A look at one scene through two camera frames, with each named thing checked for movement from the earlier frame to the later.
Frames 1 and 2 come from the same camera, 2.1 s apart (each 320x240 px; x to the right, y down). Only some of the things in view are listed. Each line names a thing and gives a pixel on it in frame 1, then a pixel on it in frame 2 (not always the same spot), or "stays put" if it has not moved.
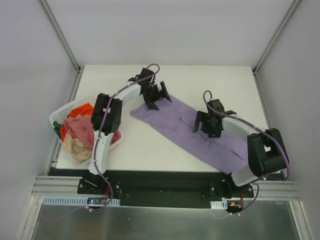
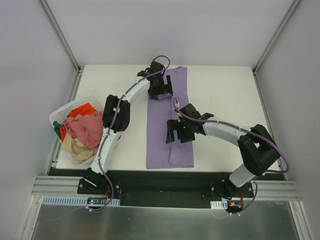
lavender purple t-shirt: (230, 150) to (173, 154)
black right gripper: (203, 122) to (177, 131)
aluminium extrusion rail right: (275, 190) stays put
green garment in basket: (57, 128) stays put
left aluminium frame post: (60, 34) stays put
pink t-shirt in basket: (82, 127) stays put
